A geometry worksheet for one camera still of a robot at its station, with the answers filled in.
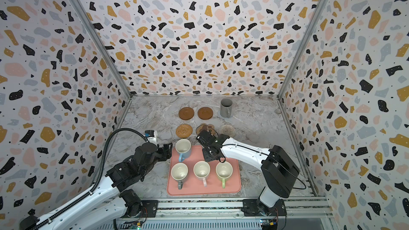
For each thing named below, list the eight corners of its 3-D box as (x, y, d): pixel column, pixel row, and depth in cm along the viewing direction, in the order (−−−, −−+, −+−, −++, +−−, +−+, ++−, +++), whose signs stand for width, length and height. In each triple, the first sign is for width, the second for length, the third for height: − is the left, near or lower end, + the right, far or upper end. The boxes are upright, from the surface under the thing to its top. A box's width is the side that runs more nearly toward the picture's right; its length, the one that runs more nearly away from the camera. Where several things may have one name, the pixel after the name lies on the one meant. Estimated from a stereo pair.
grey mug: (220, 121, 110) (221, 110, 100) (220, 109, 117) (220, 98, 107) (231, 121, 110) (233, 110, 100) (230, 110, 117) (232, 98, 107)
